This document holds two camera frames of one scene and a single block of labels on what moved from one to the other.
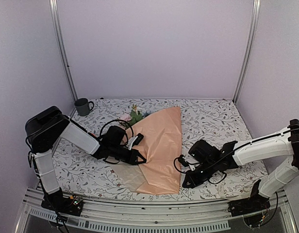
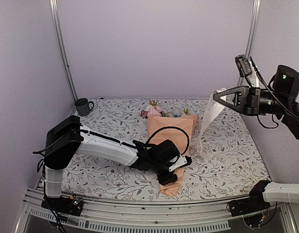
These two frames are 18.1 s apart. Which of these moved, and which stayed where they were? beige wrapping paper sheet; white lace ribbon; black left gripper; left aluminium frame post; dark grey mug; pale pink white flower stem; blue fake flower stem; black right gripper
Moved: pale pink white flower stem; beige wrapping paper sheet; blue fake flower stem; black left gripper; white lace ribbon; black right gripper
Stayed: left aluminium frame post; dark grey mug
